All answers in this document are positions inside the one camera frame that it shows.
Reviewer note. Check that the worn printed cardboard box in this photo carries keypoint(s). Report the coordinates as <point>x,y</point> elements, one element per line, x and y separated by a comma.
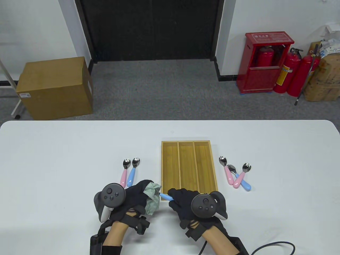
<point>326,82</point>

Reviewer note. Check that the red extinguisher with yellow label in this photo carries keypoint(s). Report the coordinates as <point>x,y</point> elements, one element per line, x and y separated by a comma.
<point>285,74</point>

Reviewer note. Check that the black round controller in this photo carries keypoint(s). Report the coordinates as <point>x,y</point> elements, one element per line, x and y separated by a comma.
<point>113,195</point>
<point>203,207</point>

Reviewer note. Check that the red fire extinguisher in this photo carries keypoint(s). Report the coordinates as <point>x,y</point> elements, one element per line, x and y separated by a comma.
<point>300,77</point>
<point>265,57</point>

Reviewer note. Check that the person's left forearm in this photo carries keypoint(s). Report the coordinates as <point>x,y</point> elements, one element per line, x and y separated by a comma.
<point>114,235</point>

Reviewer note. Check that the white plastic bags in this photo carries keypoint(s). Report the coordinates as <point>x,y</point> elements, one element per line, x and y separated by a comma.
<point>330,45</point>

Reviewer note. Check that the black door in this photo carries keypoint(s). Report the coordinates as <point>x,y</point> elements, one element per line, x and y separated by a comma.
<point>151,29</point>

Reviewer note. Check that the person's left hand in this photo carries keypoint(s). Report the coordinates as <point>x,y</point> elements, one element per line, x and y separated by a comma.
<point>135,196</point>

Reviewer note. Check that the black stick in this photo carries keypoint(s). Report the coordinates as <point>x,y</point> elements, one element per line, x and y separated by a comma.
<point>297,98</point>

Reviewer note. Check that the plain brown cardboard box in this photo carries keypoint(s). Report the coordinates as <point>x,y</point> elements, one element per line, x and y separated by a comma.
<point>53,87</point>

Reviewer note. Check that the red fire extinguisher cabinet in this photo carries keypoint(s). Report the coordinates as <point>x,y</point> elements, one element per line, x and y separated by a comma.
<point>260,79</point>

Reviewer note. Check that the green fish scale cleaning cloth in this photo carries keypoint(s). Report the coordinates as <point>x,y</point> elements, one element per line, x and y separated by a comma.
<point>152,199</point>

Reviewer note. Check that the person's right hand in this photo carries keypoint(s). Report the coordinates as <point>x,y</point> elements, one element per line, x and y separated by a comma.
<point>182,204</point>

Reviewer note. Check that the wooden cutlery tray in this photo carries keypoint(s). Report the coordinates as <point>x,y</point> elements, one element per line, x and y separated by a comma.
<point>186,170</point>

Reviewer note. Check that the white metal stand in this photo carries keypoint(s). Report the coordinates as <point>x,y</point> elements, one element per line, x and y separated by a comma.
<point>16,106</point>

